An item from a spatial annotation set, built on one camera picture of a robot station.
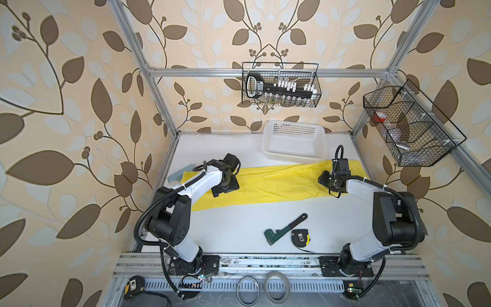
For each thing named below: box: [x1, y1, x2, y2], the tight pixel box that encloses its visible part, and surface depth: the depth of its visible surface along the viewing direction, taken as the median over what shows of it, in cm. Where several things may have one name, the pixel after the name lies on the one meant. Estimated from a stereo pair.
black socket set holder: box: [246, 72, 319, 99], surface depth 85 cm
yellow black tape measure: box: [122, 275, 146, 300], surface depth 69 cm
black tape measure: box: [290, 228, 311, 248], surface depth 81 cm
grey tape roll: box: [264, 271, 291, 304], surface depth 70 cm
